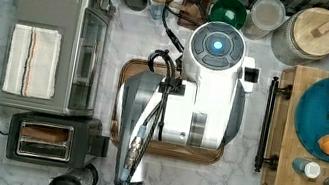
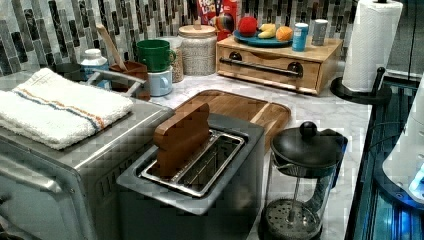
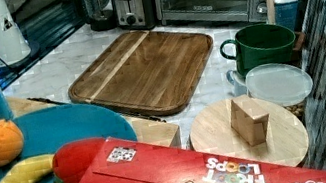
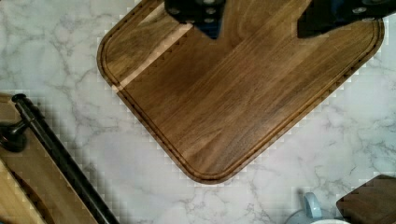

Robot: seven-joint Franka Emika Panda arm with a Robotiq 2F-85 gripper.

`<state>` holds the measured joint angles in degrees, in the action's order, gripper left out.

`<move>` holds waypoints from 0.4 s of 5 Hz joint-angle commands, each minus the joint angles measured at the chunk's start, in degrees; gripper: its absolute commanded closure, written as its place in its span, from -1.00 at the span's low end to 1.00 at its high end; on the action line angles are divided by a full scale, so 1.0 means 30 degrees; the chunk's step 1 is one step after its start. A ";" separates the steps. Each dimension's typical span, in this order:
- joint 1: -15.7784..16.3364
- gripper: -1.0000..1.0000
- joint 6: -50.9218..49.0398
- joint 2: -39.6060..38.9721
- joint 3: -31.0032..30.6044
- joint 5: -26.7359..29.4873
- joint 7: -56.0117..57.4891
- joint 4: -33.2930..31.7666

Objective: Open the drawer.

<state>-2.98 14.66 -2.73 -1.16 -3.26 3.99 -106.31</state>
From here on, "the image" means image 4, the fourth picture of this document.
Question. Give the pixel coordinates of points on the black drawer handle bar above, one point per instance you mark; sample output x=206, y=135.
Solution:
x=13, y=139

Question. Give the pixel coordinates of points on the dark wooden box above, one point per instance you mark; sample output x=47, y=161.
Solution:
x=372, y=203

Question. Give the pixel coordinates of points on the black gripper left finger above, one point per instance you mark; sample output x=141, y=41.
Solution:
x=205, y=15

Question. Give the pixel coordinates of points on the bamboo drawer cabinet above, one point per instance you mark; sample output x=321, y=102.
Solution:
x=34, y=190

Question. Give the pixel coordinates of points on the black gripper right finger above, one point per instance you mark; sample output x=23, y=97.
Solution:
x=323, y=16

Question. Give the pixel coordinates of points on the wooden cutting board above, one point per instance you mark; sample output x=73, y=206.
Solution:
x=214, y=105

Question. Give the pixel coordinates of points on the light blue mug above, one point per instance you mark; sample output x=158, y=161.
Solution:
x=312, y=213

